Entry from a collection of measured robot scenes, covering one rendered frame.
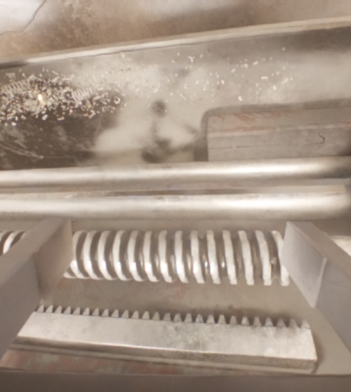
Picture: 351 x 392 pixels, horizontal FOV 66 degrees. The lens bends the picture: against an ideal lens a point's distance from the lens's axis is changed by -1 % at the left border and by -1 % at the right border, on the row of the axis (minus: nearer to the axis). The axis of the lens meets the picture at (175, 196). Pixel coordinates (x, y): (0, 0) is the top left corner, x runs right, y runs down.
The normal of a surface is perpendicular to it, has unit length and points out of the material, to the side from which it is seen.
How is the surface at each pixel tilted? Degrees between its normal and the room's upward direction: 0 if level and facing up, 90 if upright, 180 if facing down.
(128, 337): 90
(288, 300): 90
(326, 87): 0
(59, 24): 0
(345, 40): 0
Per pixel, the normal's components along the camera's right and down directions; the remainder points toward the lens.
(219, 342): -0.13, -0.76
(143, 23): -0.12, 0.65
